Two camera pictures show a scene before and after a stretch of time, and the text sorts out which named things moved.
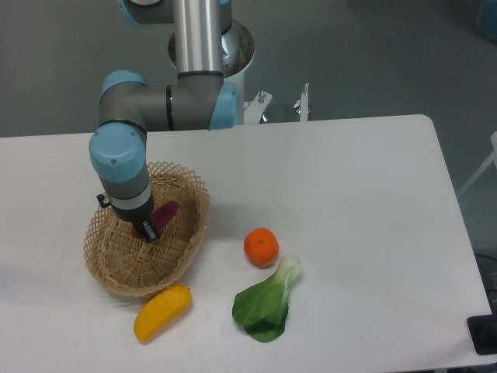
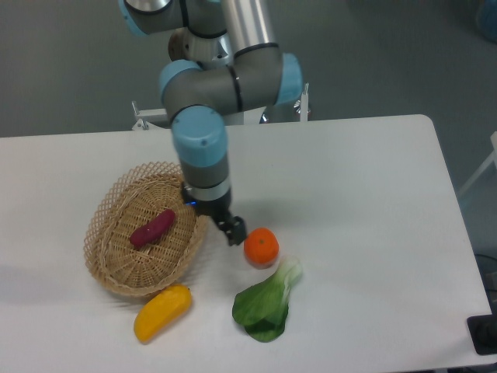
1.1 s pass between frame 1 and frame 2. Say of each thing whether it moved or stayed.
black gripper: moved
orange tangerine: stayed
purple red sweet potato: moved
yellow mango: stayed
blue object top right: stayed
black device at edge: stayed
